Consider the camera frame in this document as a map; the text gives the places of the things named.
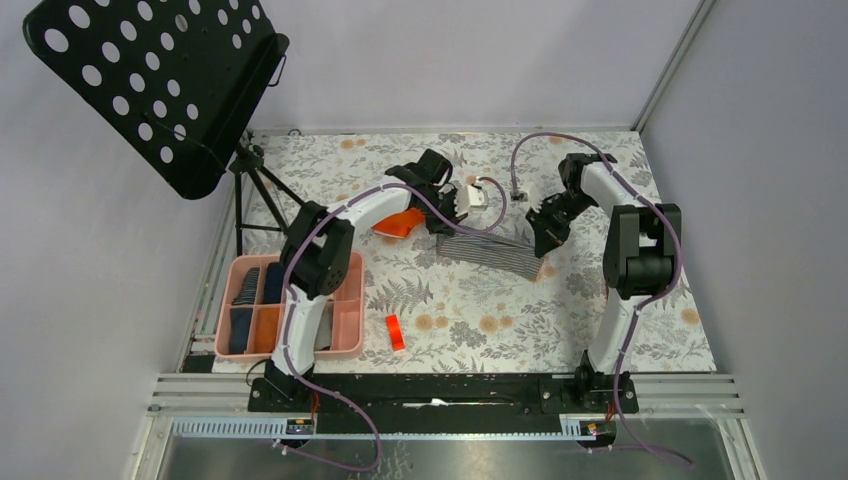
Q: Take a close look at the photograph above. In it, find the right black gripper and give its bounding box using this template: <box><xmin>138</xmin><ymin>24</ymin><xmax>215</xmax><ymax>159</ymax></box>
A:
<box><xmin>526</xmin><ymin>191</ymin><xmax>596</xmax><ymax>259</ymax></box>

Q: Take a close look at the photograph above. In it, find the orange underwear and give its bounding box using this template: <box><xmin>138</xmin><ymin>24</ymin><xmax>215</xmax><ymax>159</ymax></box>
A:
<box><xmin>372</xmin><ymin>208</ymin><xmax>426</xmax><ymax>239</ymax></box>

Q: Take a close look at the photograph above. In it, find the grey striped underwear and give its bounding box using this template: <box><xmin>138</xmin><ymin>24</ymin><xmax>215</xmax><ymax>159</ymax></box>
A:
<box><xmin>436</xmin><ymin>233</ymin><xmax>544</xmax><ymax>281</ymax></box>

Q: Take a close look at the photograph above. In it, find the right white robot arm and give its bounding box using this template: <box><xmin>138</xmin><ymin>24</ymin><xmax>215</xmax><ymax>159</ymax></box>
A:
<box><xmin>525</xmin><ymin>153</ymin><xmax>682</xmax><ymax>412</ymax></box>

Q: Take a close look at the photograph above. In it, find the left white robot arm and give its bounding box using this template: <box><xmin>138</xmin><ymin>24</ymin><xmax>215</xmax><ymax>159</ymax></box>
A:
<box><xmin>263</xmin><ymin>149</ymin><xmax>462</xmax><ymax>411</ymax></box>

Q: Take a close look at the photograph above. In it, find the floral tablecloth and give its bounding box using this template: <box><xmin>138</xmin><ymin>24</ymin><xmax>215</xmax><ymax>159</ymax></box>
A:
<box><xmin>210</xmin><ymin>131</ymin><xmax>718</xmax><ymax>376</ymax></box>

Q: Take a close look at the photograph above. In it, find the small red block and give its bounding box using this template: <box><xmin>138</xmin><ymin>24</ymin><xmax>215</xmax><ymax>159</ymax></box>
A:
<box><xmin>386</xmin><ymin>314</ymin><xmax>406</xmax><ymax>352</ymax></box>

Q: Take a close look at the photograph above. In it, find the navy rolled cloth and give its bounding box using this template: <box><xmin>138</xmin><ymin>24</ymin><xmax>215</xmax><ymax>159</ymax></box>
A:
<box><xmin>262</xmin><ymin>262</ymin><xmax>284</xmax><ymax>304</ymax></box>

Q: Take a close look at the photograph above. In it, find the grey rolled cloth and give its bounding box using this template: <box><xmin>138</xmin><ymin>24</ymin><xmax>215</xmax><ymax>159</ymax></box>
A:
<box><xmin>314</xmin><ymin>310</ymin><xmax>333</xmax><ymax>351</ymax></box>

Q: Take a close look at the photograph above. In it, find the pink divided storage tray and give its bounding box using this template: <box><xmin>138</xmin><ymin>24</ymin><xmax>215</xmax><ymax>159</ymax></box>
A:
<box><xmin>214</xmin><ymin>252</ymin><xmax>365</xmax><ymax>363</ymax></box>

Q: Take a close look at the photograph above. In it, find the orange rolled cloth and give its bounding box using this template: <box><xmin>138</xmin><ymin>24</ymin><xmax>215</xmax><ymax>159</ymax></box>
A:
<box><xmin>254</xmin><ymin>305</ymin><xmax>281</xmax><ymax>354</ymax></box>

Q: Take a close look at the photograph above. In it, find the striped dark rolled cloth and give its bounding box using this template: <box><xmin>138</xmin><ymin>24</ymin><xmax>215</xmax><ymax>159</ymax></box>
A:
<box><xmin>232</xmin><ymin>267</ymin><xmax>261</xmax><ymax>306</ymax></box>

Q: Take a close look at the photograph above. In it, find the blue rolled cloth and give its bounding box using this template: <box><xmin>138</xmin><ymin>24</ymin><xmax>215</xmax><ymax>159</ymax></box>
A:
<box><xmin>228</xmin><ymin>308</ymin><xmax>252</xmax><ymax>355</ymax></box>

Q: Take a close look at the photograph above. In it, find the black perforated music stand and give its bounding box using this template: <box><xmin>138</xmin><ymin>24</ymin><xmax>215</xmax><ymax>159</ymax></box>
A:
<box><xmin>21</xmin><ymin>0</ymin><xmax>309</xmax><ymax>256</ymax></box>

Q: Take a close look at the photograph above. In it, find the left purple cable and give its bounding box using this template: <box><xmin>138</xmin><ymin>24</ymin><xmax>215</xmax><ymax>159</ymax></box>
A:
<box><xmin>271</xmin><ymin>176</ymin><xmax>510</xmax><ymax>474</ymax></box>

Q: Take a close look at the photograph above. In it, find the purple cable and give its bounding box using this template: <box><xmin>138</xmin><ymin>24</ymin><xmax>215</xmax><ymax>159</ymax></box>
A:
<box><xmin>271</xmin><ymin>176</ymin><xmax>510</xmax><ymax>474</ymax></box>
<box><xmin>510</xmin><ymin>132</ymin><xmax>696</xmax><ymax>472</ymax></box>

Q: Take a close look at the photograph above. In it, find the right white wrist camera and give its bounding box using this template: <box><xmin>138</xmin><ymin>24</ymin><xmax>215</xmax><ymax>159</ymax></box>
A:
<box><xmin>511</xmin><ymin>182</ymin><xmax>542</xmax><ymax>209</ymax></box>

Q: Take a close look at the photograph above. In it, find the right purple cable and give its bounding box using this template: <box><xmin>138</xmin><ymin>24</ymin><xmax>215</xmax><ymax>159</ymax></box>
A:
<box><xmin>510</xmin><ymin>132</ymin><xmax>696</xmax><ymax>472</ymax></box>

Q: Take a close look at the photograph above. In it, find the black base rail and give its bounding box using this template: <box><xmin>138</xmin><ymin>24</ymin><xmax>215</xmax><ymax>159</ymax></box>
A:
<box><xmin>248</xmin><ymin>373</ymin><xmax>639</xmax><ymax>435</ymax></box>

